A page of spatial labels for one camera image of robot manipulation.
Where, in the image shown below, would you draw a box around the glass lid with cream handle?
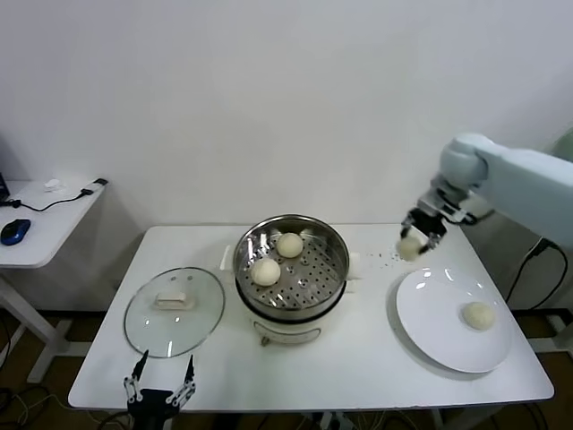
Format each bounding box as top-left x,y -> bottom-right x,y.
124,267 -> 226,359

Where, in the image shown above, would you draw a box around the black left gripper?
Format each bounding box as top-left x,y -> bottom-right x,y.
124,348 -> 198,417

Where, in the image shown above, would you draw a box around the white steamed baozi bun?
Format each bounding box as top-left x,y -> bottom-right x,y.
397,236 -> 429,262
250,258 -> 282,287
276,231 -> 304,259
459,301 -> 497,332

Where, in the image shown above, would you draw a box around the mint green appliance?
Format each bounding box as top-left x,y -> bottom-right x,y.
543,127 -> 573,157

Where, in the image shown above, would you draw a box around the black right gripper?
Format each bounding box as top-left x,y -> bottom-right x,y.
399,208 -> 448,257

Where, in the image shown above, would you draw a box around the cream electric cooker base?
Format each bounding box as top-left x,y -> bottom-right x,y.
235,268 -> 359,347

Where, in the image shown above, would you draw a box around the dark laptop screen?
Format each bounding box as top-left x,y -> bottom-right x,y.
0,133 -> 13,202

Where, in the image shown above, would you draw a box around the stainless steel steamer basket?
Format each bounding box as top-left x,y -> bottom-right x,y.
220,214 -> 363,313

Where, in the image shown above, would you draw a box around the black power cable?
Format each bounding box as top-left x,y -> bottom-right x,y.
505,236 -> 569,311

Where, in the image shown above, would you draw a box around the blue computer mouse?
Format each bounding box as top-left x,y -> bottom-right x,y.
0,218 -> 32,246

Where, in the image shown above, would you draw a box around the white side table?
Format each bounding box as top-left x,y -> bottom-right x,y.
0,178 -> 108,386

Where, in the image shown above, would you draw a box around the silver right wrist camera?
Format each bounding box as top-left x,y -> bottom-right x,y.
429,187 -> 478,224

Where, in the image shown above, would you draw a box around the scattered dark crumbs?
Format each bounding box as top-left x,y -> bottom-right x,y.
366,250 -> 403,270

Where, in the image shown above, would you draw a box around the white round plate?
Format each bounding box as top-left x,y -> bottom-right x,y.
394,268 -> 513,374

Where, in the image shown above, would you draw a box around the thin black desk cable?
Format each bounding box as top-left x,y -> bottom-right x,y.
0,187 -> 98,212

